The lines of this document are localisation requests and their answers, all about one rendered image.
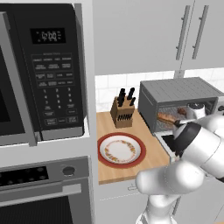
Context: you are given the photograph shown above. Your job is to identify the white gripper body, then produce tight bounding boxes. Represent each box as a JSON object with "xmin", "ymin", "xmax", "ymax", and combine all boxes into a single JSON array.
[{"xmin": 185, "ymin": 106, "xmax": 206, "ymax": 121}]

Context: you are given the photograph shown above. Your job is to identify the brown kebab skewer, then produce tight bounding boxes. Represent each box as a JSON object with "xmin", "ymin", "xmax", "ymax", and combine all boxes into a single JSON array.
[{"xmin": 176, "ymin": 107, "xmax": 189, "ymax": 116}]

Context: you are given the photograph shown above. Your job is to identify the brown baguette bread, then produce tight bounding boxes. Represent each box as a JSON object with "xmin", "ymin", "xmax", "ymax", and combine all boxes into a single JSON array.
[{"xmin": 157, "ymin": 112, "xmax": 179, "ymax": 125}]

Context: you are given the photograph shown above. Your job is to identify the grey toaster oven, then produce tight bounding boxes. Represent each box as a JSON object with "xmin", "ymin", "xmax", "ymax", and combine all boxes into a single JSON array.
[{"xmin": 137, "ymin": 76, "xmax": 224, "ymax": 156}]

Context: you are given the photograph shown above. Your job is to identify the toaster oven glass door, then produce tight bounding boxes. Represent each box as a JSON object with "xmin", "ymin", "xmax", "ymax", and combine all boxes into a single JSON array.
[{"xmin": 153, "ymin": 130, "xmax": 184, "ymax": 163}]

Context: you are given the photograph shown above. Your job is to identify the white lower cupboard door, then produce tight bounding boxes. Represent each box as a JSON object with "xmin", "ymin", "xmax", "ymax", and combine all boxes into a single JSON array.
[{"xmin": 173, "ymin": 174, "xmax": 224, "ymax": 224}]

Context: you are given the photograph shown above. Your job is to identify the wide white cupboard door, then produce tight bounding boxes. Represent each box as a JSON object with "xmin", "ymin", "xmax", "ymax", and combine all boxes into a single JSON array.
[{"xmin": 93, "ymin": 0, "xmax": 196, "ymax": 76}]

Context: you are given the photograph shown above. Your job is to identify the round black oven knob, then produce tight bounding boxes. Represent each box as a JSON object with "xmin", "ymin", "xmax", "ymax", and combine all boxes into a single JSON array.
[{"xmin": 61, "ymin": 164, "xmax": 76, "ymax": 178}]

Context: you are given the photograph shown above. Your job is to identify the black microwave oven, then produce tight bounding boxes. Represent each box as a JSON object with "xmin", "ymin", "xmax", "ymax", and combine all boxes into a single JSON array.
[{"xmin": 0, "ymin": 3, "xmax": 89, "ymax": 147}]

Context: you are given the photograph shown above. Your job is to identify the stainless steel oven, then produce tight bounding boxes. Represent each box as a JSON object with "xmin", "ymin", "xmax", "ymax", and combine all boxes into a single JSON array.
[{"xmin": 0, "ymin": 156, "xmax": 95, "ymax": 224}]

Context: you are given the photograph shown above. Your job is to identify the wooden knife block black knives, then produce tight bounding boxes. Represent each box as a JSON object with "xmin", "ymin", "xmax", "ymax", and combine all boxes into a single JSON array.
[{"xmin": 109, "ymin": 87, "xmax": 137, "ymax": 130}]

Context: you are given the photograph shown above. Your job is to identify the red rimmed white plate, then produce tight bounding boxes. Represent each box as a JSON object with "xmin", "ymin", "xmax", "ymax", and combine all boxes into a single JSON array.
[{"xmin": 96, "ymin": 131, "xmax": 148, "ymax": 170}]

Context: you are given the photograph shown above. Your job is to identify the white drawer front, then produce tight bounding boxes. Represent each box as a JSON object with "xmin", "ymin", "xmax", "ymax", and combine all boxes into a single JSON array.
[{"xmin": 98, "ymin": 178, "xmax": 152, "ymax": 202}]

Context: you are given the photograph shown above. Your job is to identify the grey cupboard bar handle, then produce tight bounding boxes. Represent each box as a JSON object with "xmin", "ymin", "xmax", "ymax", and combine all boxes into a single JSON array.
[
  {"xmin": 175, "ymin": 4, "xmax": 191, "ymax": 61},
  {"xmin": 192, "ymin": 4, "xmax": 210, "ymax": 60}
]

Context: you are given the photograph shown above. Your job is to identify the grey oven door handle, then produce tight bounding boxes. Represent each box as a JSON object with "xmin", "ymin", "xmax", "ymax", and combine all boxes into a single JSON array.
[{"xmin": 0, "ymin": 183, "xmax": 82, "ymax": 208}]

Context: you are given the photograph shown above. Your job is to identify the grey microwave door handle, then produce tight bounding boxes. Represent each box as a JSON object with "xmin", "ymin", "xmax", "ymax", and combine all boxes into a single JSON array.
[{"xmin": 0, "ymin": 11, "xmax": 39, "ymax": 147}]

